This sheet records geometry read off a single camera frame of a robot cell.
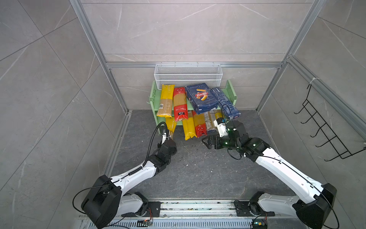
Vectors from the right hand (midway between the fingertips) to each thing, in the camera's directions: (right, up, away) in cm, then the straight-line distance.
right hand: (208, 137), depth 74 cm
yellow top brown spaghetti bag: (-24, +18, +8) cm, 31 cm away
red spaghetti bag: (-15, +19, +8) cm, 26 cm away
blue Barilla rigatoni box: (-3, +23, +7) cm, 24 cm away
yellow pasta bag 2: (-21, +7, +16) cm, 28 cm away
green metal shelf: (-29, +9, +23) cm, 38 cm away
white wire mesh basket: (-15, +42, +27) cm, 52 cm away
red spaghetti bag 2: (-3, +7, +17) cm, 18 cm away
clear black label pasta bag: (+4, +12, +21) cm, 25 cm away
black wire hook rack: (+56, +5, -6) cm, 56 cm away
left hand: (-22, -1, +11) cm, 25 cm away
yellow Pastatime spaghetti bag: (+11, +14, +24) cm, 30 cm away
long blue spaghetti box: (+13, +16, +5) cm, 21 cm away
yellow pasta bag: (-10, +6, +17) cm, 21 cm away
